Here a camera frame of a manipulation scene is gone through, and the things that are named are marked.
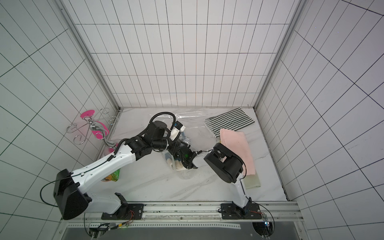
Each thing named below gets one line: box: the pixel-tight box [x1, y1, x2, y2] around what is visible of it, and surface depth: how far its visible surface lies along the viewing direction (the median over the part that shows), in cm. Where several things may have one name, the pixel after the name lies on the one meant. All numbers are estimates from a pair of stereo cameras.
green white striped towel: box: [204, 107, 256, 138], surface depth 112 cm
